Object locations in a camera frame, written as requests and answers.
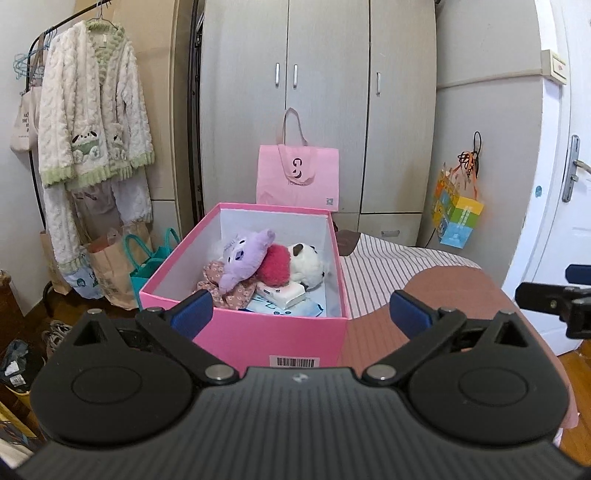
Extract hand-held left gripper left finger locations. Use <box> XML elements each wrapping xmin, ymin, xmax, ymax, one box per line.
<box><xmin>68</xmin><ymin>290</ymin><xmax>241</xmax><ymax>386</ymax></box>

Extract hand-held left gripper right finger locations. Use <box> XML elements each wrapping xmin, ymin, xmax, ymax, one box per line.
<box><xmin>362</xmin><ymin>290</ymin><xmax>532</xmax><ymax>386</ymax></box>

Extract floral fabric scrunchie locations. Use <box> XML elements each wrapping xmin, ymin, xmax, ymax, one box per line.
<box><xmin>194</xmin><ymin>260</ymin><xmax>259</xmax><ymax>309</ymax></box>

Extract white mesh gauze bag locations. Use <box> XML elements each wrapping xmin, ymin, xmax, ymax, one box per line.
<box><xmin>208</xmin><ymin>235</ymin><xmax>232</xmax><ymax>264</ymax></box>

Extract purple plush toy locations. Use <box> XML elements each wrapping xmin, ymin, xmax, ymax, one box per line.
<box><xmin>218</xmin><ymin>228</ymin><xmax>277</xmax><ymax>295</ymax></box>

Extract pink cardboard box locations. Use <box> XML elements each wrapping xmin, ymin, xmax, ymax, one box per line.
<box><xmin>139</xmin><ymin>202</ymin><xmax>350</xmax><ymax>370</ymax></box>

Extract small white tissue packet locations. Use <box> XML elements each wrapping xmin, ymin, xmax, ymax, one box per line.
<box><xmin>256</xmin><ymin>282</ymin><xmax>306</xmax><ymax>308</ymax></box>

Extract pink fluffy pompom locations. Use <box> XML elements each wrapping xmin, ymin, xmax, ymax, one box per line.
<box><xmin>256</xmin><ymin>244</ymin><xmax>291</xmax><ymax>284</ymax></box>

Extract white brown plush dog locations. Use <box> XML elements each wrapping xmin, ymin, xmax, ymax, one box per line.
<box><xmin>286</xmin><ymin>243</ymin><xmax>331</xmax><ymax>291</ymax></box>

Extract white door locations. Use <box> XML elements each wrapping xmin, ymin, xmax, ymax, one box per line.
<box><xmin>501</xmin><ymin>0</ymin><xmax>591</xmax><ymax>356</ymax></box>

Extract teal paper bag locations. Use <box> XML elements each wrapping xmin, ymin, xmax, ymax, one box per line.
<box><xmin>122</xmin><ymin>227</ymin><xmax>182</xmax><ymax>289</ymax></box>

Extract colourful gift bag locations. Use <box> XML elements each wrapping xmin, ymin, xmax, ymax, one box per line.
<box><xmin>431</xmin><ymin>161</ymin><xmax>485</xmax><ymax>249</ymax></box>

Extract grey white sneakers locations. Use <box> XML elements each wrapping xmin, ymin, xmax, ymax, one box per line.
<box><xmin>41</xmin><ymin>320</ymin><xmax>73</xmax><ymax>359</ymax></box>

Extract white fleece pajama pants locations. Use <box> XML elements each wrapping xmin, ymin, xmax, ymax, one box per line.
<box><xmin>44</xmin><ymin>173</ymin><xmax>154</xmax><ymax>300</ymax></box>

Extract pink paper bag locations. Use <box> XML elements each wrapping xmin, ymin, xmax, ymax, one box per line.
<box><xmin>256</xmin><ymin>107</ymin><xmax>341</xmax><ymax>213</ymax></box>

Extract black clothes rack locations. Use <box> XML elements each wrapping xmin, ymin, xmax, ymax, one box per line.
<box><xmin>28</xmin><ymin>0</ymin><xmax>206</xmax><ymax>319</ymax></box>

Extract white green fleece robe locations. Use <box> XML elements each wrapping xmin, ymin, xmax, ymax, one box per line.
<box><xmin>37</xmin><ymin>21</ymin><xmax>155</xmax><ymax>188</ymax></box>

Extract cream tote bag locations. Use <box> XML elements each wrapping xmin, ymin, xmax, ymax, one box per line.
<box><xmin>10</xmin><ymin>85</ymin><xmax>45</xmax><ymax>153</ymax></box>

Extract grey wardrobe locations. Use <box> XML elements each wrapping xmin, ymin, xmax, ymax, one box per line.
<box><xmin>196</xmin><ymin>0</ymin><xmax>437</xmax><ymax>250</ymax></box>

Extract teal clothes hangers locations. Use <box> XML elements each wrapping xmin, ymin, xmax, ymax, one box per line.
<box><xmin>14</xmin><ymin>28</ymin><xmax>58</xmax><ymax>80</ymax></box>

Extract metal door handle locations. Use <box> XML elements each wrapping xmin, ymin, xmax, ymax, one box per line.
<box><xmin>561</xmin><ymin>135</ymin><xmax>591</xmax><ymax>204</ymax></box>

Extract black wall hook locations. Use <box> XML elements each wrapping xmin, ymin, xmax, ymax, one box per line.
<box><xmin>457</xmin><ymin>131</ymin><xmax>484</xmax><ymax>179</ymax></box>

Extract beige wall switch box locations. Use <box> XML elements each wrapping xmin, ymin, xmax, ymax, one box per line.
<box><xmin>540</xmin><ymin>48</ymin><xmax>569</xmax><ymax>86</ymax></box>

